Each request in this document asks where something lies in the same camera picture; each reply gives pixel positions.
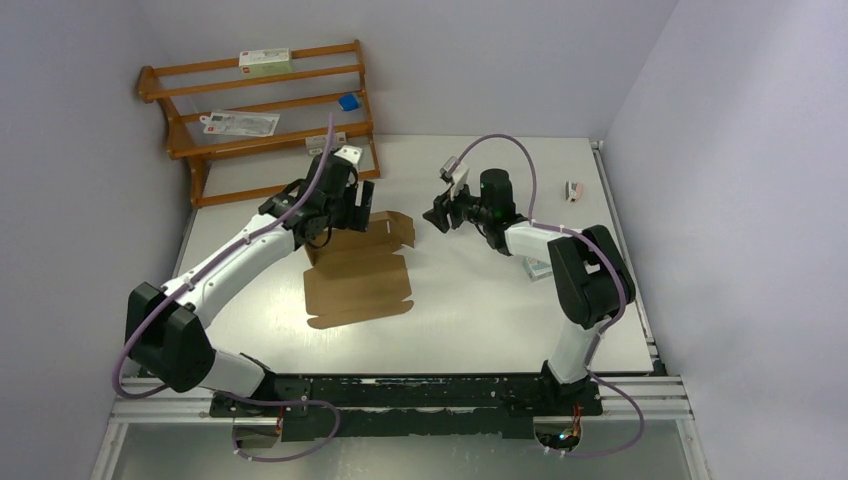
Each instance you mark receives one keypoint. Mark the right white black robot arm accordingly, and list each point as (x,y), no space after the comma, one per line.
(591,280)

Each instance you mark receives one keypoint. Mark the blue small block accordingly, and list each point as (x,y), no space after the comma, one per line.
(349,102)

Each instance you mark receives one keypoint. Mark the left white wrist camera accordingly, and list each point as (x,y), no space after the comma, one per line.
(349,153)

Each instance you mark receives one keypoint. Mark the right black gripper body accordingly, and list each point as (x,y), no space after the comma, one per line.
(478,212)

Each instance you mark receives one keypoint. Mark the small white box on shelf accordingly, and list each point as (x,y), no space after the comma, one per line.
(315,144)

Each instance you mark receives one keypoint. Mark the small pink white stapler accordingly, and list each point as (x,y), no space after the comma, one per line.
(574,191)

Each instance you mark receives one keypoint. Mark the white teal box on table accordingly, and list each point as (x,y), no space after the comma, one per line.
(536,270)

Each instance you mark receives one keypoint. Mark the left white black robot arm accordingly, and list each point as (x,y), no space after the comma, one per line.
(166,325)

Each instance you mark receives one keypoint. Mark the brown cardboard box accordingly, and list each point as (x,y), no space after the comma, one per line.
(359,276)

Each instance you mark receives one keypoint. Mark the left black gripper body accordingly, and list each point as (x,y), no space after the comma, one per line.
(337,211)

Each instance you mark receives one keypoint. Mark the white green box top shelf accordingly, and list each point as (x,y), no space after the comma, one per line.
(265,62)

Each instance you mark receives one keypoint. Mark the clear plastic blister package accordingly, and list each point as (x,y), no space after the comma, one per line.
(238,123)

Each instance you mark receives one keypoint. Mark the orange wooden shelf rack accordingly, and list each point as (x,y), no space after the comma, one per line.
(226,169)

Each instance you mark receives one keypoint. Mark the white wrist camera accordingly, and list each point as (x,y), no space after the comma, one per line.
(349,153)
(454,174)

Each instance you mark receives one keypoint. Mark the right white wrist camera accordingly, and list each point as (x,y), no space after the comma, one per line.
(454,174)

